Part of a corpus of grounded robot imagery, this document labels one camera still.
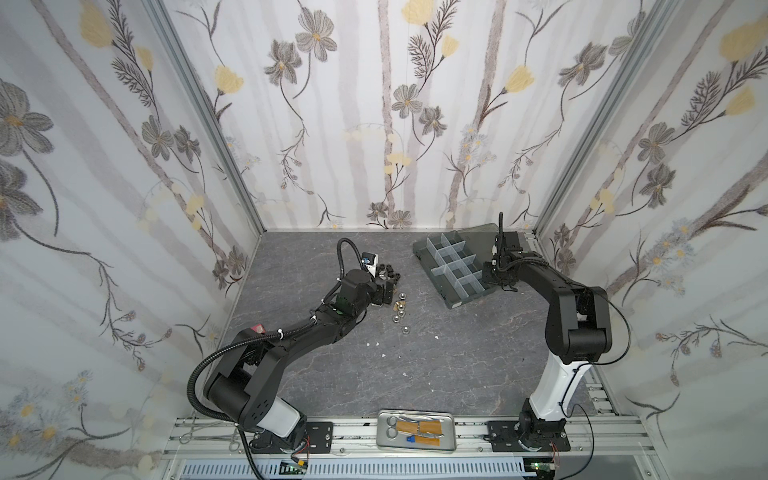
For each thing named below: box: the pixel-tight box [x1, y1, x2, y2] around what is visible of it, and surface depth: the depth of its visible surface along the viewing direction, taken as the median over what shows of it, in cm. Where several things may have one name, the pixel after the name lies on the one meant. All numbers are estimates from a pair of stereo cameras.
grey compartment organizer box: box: [412, 222, 499, 309], surface depth 109 cm
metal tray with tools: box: [376, 409, 456, 451], surface depth 76 cm
